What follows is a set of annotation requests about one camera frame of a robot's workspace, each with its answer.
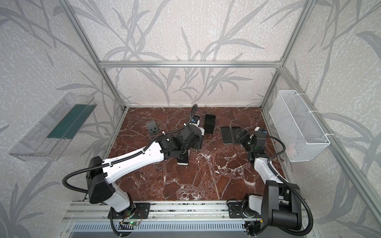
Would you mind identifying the large black phone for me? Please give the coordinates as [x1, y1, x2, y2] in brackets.
[220, 127, 234, 144]

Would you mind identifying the grey phone stand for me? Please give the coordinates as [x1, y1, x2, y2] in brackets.
[146, 120, 159, 136]

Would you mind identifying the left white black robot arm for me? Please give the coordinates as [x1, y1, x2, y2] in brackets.
[86, 124, 204, 212]

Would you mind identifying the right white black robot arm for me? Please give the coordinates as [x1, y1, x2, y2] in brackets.
[234, 128, 302, 231]

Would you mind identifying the black phone white case centre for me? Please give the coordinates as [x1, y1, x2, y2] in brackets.
[177, 150, 190, 166]

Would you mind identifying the green circuit board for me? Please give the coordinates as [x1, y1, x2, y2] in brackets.
[119, 221, 141, 230]

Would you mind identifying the left black corrugated cable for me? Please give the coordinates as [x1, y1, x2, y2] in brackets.
[62, 103, 198, 194]

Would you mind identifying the black corrugated cable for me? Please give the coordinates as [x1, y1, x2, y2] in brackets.
[255, 135, 314, 237]
[62, 103, 198, 194]

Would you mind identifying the white wire mesh basket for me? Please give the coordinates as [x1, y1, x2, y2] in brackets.
[269, 90, 330, 162]

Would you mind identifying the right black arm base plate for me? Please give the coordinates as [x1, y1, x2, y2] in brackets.
[227, 200, 247, 219]

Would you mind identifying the aluminium frame horizontal bar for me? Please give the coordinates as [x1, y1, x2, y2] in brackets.
[99, 61, 281, 68]

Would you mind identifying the right black corrugated cable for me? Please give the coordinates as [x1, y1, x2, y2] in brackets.
[255, 135, 314, 237]

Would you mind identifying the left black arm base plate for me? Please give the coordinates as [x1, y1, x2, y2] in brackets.
[107, 202, 151, 220]

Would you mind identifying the aluminium front rail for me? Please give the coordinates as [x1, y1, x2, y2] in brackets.
[62, 200, 312, 223]

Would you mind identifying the clear plastic wall bin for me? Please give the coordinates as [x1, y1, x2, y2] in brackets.
[9, 93, 97, 162]

